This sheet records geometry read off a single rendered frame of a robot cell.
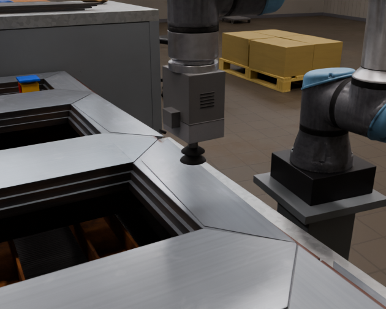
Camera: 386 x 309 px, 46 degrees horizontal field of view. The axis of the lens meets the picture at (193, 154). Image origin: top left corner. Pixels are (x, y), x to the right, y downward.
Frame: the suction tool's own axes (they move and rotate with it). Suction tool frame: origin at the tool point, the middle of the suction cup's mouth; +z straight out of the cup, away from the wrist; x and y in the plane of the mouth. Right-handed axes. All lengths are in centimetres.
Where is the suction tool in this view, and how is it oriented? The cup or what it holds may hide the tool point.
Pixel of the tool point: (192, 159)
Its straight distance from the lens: 74.8
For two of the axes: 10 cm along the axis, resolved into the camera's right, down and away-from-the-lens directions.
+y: 5.1, 3.3, -8.0
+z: 0.0, 9.3, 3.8
